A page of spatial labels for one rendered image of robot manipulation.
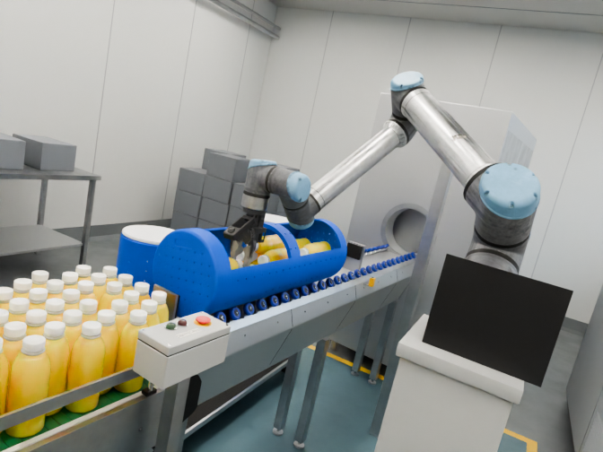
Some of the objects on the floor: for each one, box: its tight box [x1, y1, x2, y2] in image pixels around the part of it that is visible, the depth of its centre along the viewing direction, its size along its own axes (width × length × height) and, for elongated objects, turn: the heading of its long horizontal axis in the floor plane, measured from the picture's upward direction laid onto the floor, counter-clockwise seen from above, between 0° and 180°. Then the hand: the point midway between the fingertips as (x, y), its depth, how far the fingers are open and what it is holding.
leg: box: [293, 337, 330, 449], centre depth 240 cm, size 6×6×63 cm
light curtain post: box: [369, 161, 453, 439], centre depth 255 cm, size 6×6×170 cm
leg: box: [273, 350, 302, 436], centre depth 247 cm, size 6×6×63 cm
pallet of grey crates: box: [170, 148, 300, 230], centre depth 566 cm, size 120×80×119 cm
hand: (238, 265), depth 159 cm, fingers open, 4 cm apart
